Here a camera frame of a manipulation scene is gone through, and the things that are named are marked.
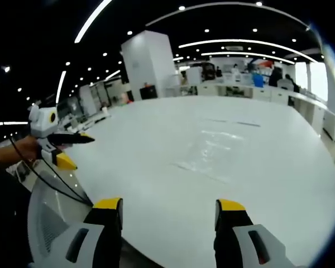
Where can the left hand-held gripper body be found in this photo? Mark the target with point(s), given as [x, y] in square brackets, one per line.
[42, 123]

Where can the black cabinet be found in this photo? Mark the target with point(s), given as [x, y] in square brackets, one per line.
[148, 92]

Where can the grey mesh office chair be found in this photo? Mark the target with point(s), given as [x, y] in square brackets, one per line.
[48, 220]

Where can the clear resealable plastic bag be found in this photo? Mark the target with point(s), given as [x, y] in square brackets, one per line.
[209, 152]

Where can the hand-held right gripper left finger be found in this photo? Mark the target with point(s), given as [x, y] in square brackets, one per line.
[100, 240]

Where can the blue box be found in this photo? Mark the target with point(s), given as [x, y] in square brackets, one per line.
[258, 81]

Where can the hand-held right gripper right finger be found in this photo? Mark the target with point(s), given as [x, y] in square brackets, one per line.
[240, 237]

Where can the white square pillar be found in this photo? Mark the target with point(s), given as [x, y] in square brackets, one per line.
[148, 64]

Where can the person's left hand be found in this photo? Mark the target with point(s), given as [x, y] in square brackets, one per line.
[25, 149]

